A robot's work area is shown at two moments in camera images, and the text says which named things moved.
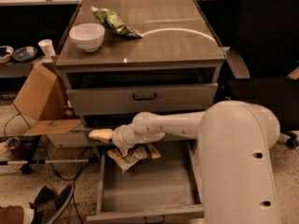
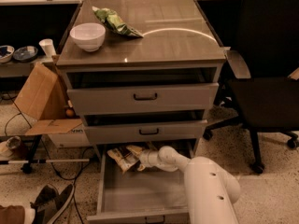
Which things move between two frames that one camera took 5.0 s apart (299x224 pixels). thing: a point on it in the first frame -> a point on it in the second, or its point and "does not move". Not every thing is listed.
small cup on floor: (17, 149) does not move
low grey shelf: (19, 69) does not move
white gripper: (121, 136) -> (145, 158)
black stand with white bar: (28, 165) does not move
